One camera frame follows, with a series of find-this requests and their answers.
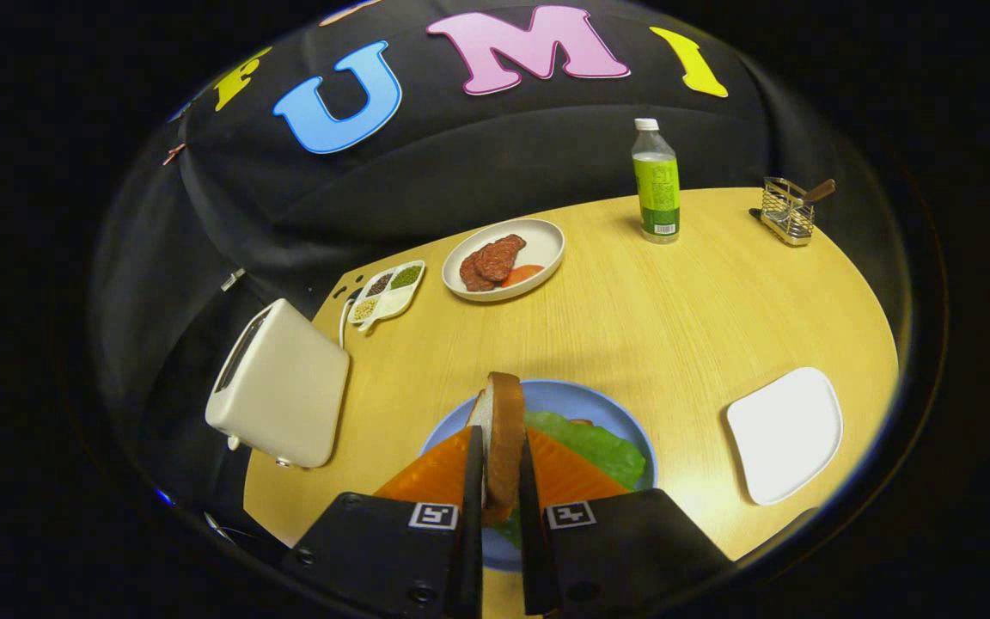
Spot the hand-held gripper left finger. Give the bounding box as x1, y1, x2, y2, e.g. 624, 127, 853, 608
282, 426, 486, 619

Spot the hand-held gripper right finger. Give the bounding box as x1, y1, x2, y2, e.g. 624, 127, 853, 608
517, 427, 733, 618

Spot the white bread slice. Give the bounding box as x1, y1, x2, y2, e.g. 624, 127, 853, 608
467, 371, 528, 527

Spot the green lettuce leaf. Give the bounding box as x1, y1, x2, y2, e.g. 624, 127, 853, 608
495, 411, 647, 551

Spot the blue round plate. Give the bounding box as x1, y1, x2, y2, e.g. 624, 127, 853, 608
419, 379, 658, 574

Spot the white toaster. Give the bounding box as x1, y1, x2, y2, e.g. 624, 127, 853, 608
205, 297, 351, 469

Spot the white divided seasoning dish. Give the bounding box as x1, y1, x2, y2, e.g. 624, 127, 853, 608
346, 260, 426, 334

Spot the brown meat slice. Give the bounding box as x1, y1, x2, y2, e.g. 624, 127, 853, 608
474, 234, 528, 284
459, 254, 496, 293

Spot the white square plate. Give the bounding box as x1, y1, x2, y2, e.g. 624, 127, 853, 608
725, 366, 844, 506

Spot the white round plate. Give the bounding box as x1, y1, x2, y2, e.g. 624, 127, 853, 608
442, 218, 566, 303

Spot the green label water bottle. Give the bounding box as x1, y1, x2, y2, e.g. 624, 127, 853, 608
631, 118, 681, 245

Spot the black backdrop cloth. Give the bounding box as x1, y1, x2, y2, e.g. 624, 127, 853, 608
91, 0, 917, 517

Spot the white toaster cable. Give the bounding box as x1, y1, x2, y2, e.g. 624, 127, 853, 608
338, 288, 364, 349

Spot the metal wire utensil holder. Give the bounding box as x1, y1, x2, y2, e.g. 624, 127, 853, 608
749, 176, 818, 248

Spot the brown handled utensil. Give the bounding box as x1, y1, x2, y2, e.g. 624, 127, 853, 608
791, 178, 837, 207

